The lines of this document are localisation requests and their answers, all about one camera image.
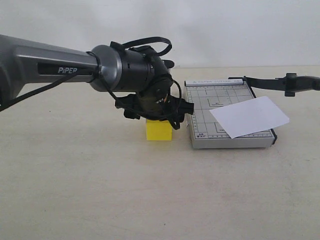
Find white paper sheet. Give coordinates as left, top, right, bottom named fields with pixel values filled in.
left=210, top=96, right=290, bottom=139

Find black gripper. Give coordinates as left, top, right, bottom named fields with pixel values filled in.
left=115, top=94, right=194, bottom=122

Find yellow cube block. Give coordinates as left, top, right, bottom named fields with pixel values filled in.
left=145, top=119, right=173, bottom=141

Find grey paper cutter base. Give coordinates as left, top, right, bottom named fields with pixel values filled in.
left=184, top=78, right=278, bottom=149

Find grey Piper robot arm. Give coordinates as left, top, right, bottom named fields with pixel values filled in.
left=0, top=35, right=194, bottom=128

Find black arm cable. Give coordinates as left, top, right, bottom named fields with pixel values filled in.
left=0, top=36, right=182, bottom=131

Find black cutter blade arm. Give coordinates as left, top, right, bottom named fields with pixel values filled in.
left=228, top=72, right=320, bottom=97

